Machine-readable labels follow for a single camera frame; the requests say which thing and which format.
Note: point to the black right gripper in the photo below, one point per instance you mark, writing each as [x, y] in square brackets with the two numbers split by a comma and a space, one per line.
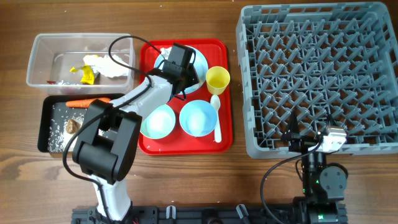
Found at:
[292, 134]

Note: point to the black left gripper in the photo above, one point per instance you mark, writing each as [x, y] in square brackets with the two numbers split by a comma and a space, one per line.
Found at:
[193, 79]

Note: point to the yellow plastic cup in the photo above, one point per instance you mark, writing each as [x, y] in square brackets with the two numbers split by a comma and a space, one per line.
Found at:
[217, 79]

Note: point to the green bowl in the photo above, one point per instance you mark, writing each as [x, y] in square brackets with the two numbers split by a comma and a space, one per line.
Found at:
[160, 123]

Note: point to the orange carrot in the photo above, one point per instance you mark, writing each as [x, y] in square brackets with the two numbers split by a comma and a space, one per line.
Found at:
[85, 103]

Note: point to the brown food scrap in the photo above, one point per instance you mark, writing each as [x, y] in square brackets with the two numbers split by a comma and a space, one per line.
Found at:
[72, 126]

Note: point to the red snack wrapper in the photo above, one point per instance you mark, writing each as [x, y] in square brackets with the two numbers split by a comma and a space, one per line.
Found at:
[64, 84]

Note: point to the white rice pile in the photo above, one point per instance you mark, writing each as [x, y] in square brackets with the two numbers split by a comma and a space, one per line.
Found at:
[61, 114]

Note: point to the yellow snack wrapper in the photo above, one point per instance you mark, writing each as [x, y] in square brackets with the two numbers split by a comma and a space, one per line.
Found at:
[89, 69]

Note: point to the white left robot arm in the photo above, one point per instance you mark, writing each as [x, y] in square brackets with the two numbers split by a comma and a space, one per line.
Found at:
[105, 145]

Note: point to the grey dishwasher rack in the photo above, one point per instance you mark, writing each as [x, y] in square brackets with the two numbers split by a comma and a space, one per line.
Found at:
[319, 61]

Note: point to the light blue plate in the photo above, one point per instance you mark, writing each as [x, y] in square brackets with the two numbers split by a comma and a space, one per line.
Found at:
[200, 64]

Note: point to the white plastic spoon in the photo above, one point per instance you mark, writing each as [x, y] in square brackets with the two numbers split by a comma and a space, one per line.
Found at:
[216, 104]

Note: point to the light blue bowl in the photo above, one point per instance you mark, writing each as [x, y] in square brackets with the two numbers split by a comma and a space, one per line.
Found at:
[197, 118]

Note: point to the red serving tray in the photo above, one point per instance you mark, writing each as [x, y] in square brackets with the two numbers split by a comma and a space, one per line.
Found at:
[178, 142]

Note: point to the clear plastic bin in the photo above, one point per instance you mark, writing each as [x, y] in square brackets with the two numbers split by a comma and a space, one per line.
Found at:
[53, 55]

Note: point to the black plastic tray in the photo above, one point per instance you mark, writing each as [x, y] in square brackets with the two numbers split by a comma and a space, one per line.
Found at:
[42, 142]

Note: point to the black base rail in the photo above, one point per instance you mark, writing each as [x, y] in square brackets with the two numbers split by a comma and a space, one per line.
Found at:
[239, 214]

